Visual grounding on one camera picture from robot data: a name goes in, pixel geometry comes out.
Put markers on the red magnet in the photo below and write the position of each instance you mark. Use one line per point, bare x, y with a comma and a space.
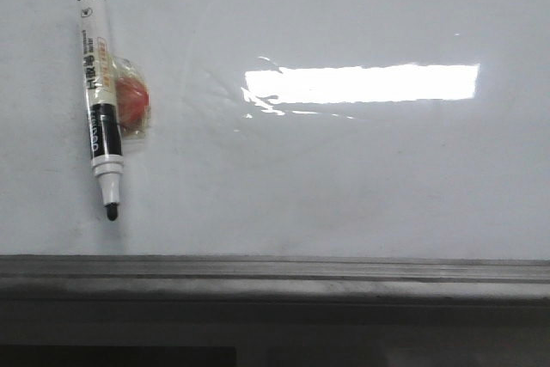
133, 99

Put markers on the black and white whiteboard marker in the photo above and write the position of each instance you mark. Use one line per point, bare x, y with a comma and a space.
105, 141

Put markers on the white whiteboard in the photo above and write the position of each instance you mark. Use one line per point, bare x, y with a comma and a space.
337, 128

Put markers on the grey aluminium whiteboard tray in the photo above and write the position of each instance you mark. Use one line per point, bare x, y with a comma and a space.
260, 289

